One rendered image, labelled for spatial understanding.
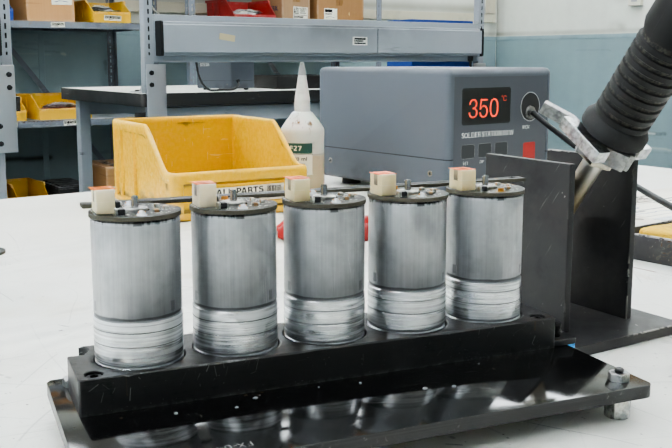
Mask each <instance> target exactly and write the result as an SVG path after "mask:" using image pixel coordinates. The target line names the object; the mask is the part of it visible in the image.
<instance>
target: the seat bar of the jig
mask: <svg viewBox="0 0 672 448"><path fill-rule="evenodd" d="M367 321H368V319H367V313H365V330H364V332H365V337H363V338H362V339H360V340H357V341H354V342H350V343H345V344H337V345H311V344H303V343H298V342H294V341H291V340H288V339H286V338H285V337H284V323H278V347H277V348H275V349H274V350H272V351H269V352H266V353H263V354H259V355H253V356H246V357H217V356H210V355H205V354H202V353H199V352H197V351H195V350H194V347H193V345H194V343H193V333H190V334H184V358H183V359H181V360H180V361H178V362H176V363H173V364H171V365H167V366H164V367H159V368H154V369H147V370H114V369H108V368H104V367H101V366H99V365H97V364H95V352H94V345H91V346H83V347H80V348H78V351H79V356H71V357H67V366H68V388H69V393H70V395H71V398H72V400H73V403H74V405H75V408H76V410H77V413H78V415H79V417H80V418H84V417H91V416H98V415H104V414H111V413H118V412H125V411H131V410H138V409H145V408H152V407H158V406H165V405H172V404H179V403H185V402H192V401H199V400H206V399H212V398H219V397H226V396H233V395H239V394H246V393H253V392H260V391H266V390H273V389H280V388H287V387H293V386H300V385H307V384H314V383H320V382H327V381H334V380H341V379H347V378H354V377H361V376H368V375H374V374H381V373H388V372H395V371H401V370H408V369H415V368H422V367H428V366H435V365H442V364H449V363H455V362H462V361H469V360H476V359H482V358H489V357H496V356H503V355H509V354H516V353H523V352H530V351H536V350H543V349H550V348H554V342H555V317H553V316H551V315H548V314H546V313H543V312H541V311H539V310H536V309H534V308H531V307H529V306H527V305H524V304H522V303H521V306H520V318H519V319H517V320H514V321H510V322H504V323H472V322H465V321H460V320H456V319H453V318H450V317H448V316H446V315H445V327H444V328H443V329H440V330H437V331H433V332H428V333H419V334H400V333H390V332H384V331H380V330H376V329H373V328H371V327H369V326H368V325H367Z"/></svg>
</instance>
